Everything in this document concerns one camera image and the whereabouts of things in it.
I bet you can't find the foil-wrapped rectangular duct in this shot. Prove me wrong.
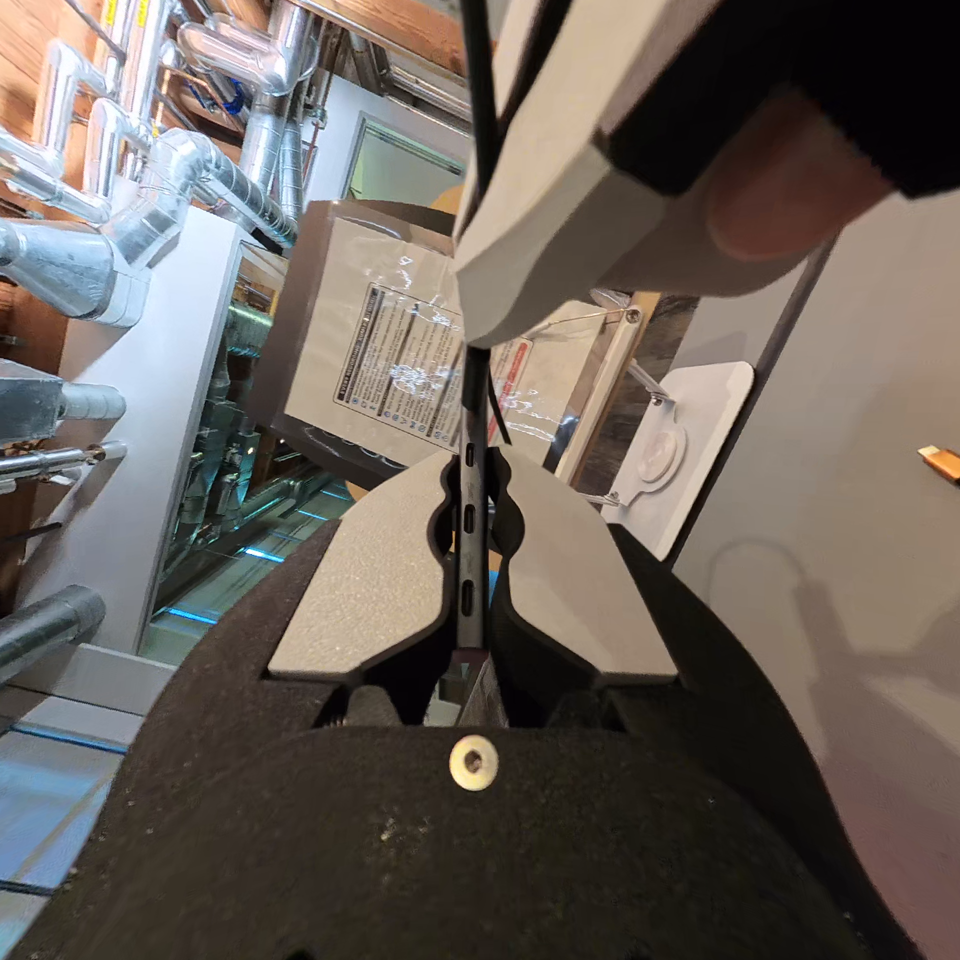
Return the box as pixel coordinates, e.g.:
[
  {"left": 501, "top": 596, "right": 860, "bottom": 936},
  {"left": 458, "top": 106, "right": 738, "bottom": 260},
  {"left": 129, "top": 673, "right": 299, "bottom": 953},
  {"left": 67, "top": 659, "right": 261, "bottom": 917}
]
[{"left": 0, "top": 358, "right": 127, "bottom": 445}]

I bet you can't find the silver duct reducer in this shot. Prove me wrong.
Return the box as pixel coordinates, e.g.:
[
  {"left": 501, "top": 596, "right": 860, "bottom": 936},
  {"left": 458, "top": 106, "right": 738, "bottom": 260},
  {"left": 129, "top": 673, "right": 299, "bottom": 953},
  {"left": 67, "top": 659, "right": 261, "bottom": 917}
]
[{"left": 0, "top": 217, "right": 153, "bottom": 329}]

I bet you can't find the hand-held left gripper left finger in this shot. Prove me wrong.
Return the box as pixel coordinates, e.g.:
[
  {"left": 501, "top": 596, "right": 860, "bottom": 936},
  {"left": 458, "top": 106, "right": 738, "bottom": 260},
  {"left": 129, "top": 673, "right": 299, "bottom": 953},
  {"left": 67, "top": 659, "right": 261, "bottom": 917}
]
[{"left": 267, "top": 450, "right": 461, "bottom": 727}]

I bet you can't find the small chrome pipe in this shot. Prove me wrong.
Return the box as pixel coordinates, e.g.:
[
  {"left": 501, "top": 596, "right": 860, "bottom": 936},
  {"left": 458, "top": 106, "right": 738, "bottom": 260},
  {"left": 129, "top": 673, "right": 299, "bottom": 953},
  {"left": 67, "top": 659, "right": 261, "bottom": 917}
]
[{"left": 0, "top": 441, "right": 129, "bottom": 492}]

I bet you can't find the round spiral metal duct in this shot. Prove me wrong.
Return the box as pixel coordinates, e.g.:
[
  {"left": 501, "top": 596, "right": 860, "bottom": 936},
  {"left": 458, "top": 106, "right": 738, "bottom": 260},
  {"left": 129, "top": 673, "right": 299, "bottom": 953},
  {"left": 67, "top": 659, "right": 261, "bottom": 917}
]
[{"left": 0, "top": 585, "right": 108, "bottom": 680}]

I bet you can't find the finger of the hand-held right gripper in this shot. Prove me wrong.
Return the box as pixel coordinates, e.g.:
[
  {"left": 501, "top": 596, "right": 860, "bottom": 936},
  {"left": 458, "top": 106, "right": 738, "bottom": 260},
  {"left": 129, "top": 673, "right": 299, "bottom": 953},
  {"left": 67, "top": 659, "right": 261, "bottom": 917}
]
[
  {"left": 455, "top": 0, "right": 541, "bottom": 256},
  {"left": 455, "top": 0, "right": 822, "bottom": 351}
]

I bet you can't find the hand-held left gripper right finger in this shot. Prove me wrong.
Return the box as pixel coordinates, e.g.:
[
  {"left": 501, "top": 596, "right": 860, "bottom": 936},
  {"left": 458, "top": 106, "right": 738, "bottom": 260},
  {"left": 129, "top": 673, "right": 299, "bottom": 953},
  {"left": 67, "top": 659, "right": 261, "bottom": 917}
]
[{"left": 489, "top": 447, "right": 681, "bottom": 727}]

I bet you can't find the black usb-c cable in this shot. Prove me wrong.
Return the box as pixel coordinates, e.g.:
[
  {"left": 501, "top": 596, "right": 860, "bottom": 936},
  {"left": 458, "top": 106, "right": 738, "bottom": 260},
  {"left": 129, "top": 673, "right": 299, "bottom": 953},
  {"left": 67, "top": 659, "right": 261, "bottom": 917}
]
[{"left": 459, "top": 0, "right": 502, "bottom": 451}]

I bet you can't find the cluster of silver insulated pipes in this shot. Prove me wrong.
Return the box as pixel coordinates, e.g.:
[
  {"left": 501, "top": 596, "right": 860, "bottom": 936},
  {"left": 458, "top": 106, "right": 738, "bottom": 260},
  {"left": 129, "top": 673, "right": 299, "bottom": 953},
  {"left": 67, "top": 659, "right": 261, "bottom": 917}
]
[{"left": 0, "top": 0, "right": 309, "bottom": 249}]

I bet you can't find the person's right hand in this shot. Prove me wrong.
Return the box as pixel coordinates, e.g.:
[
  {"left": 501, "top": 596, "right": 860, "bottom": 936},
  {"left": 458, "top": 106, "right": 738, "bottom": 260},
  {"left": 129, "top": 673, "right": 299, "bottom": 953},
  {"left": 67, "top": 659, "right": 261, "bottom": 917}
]
[{"left": 707, "top": 96, "right": 895, "bottom": 261}]

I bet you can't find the black hub cable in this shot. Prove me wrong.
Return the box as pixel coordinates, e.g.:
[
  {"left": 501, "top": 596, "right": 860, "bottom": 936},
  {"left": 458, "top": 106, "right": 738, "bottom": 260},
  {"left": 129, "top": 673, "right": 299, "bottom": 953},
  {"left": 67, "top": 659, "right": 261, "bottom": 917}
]
[{"left": 486, "top": 366, "right": 517, "bottom": 450}]

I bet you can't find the glass door panel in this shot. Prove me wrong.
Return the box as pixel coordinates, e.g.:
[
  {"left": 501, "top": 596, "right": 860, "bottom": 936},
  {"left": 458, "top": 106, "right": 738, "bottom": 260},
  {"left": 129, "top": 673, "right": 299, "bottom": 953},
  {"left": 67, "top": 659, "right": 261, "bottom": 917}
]
[{"left": 352, "top": 112, "right": 470, "bottom": 205}]

